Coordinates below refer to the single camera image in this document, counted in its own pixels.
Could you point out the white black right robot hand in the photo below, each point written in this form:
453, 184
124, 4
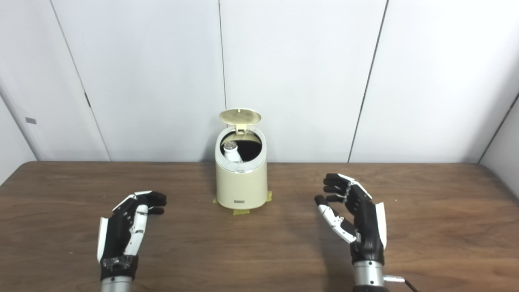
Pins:
367, 231

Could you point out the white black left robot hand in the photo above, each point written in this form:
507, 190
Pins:
117, 239

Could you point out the cream-colored bin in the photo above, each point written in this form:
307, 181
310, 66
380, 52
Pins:
241, 188

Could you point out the small white plastic bottle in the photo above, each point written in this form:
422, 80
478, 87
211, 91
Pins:
232, 153

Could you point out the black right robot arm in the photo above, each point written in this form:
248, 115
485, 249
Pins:
368, 275

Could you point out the black wall panel hinge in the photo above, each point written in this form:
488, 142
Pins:
87, 100

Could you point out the small grey wall label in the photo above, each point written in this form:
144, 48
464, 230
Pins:
31, 120

